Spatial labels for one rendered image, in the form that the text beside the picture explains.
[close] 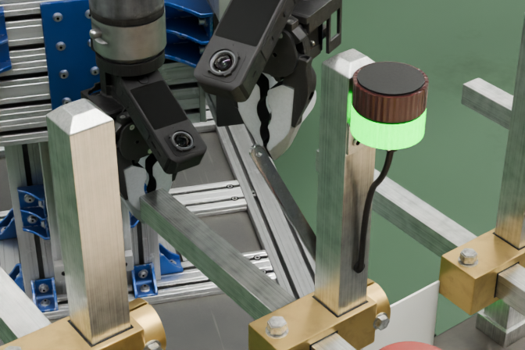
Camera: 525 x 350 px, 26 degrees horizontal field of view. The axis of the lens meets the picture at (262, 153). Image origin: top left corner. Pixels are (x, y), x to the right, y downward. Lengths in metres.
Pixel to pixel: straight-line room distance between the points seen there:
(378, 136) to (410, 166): 1.98
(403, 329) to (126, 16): 0.44
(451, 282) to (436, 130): 1.84
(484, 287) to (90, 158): 0.54
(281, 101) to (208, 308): 1.13
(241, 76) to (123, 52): 0.26
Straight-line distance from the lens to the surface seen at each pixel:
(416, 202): 1.30
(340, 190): 0.98
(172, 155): 1.12
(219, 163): 2.48
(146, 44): 1.14
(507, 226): 1.23
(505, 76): 3.33
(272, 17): 0.92
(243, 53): 0.91
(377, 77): 0.91
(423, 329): 1.25
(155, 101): 1.15
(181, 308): 2.10
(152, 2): 1.13
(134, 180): 1.23
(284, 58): 0.96
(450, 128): 3.05
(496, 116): 1.50
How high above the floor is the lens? 1.56
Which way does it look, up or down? 33 degrees down
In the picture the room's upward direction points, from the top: straight up
